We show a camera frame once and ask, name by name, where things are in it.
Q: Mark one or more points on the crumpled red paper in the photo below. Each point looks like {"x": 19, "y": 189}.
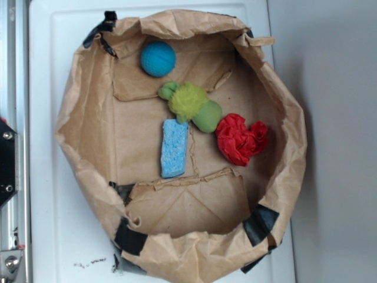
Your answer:
{"x": 239, "y": 143}

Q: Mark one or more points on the blue rectangular sponge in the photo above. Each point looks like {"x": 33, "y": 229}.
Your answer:
{"x": 174, "y": 147}

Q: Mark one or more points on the green fuzzy plush toy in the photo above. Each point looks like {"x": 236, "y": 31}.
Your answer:
{"x": 190, "y": 102}

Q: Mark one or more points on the brown paper bag bin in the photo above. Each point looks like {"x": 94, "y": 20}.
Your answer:
{"x": 217, "y": 217}

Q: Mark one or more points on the blue dimpled ball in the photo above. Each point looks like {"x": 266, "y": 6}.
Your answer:
{"x": 158, "y": 59}

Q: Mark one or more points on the black metal bracket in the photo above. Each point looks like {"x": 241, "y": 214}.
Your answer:
{"x": 9, "y": 155}

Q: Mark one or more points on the metal frame rail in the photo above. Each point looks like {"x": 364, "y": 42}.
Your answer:
{"x": 16, "y": 264}

